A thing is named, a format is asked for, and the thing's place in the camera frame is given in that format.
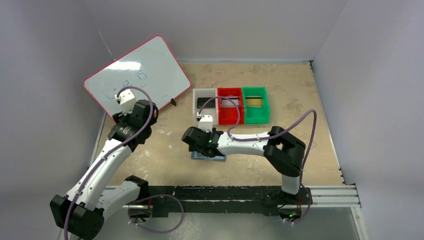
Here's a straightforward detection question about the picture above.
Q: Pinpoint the blue card holder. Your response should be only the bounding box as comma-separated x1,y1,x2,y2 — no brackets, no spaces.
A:
191,151,227,162

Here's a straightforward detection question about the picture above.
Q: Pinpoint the silver card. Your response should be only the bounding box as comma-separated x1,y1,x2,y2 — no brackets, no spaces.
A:
220,97,240,108

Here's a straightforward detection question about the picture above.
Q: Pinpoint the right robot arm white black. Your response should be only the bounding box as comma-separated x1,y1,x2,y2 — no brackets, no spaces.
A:
181,126,306,195

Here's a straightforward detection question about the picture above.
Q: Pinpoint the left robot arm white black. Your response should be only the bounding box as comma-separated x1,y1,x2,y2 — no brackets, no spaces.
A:
49,99,159,240

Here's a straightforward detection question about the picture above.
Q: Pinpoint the black card in white bin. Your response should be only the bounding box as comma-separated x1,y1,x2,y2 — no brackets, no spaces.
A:
196,97,216,109

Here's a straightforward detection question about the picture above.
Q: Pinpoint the gold card in green bin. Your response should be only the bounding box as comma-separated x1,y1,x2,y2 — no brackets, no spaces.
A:
245,96,263,108

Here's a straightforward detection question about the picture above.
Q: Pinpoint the red plastic bin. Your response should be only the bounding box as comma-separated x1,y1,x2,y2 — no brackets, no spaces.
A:
217,87,245,125

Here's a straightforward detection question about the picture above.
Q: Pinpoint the white plastic bin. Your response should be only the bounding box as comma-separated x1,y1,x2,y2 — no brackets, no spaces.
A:
192,88,219,126

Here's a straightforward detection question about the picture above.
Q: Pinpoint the green plastic bin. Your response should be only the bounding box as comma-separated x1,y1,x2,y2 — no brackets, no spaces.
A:
241,87,271,124

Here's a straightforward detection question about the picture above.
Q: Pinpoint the pink framed whiteboard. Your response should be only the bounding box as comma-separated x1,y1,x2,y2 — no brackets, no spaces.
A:
83,35,191,116

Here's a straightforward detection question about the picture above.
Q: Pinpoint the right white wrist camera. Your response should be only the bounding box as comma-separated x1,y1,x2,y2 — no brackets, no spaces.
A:
196,112,214,133

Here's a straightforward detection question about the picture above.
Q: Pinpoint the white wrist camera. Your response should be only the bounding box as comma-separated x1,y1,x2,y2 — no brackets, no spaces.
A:
196,112,214,133
115,89,137,116

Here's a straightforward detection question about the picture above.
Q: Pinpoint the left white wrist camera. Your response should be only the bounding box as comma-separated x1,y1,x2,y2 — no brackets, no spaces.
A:
115,89,137,116

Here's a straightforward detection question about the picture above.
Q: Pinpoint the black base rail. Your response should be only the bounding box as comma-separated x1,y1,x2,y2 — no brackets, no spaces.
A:
131,185,313,220

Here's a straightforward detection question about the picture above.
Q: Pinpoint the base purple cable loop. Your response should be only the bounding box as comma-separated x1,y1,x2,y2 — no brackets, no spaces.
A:
127,194,185,234

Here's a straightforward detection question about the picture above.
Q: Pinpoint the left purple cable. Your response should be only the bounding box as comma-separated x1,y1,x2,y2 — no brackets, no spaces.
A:
63,86,155,240

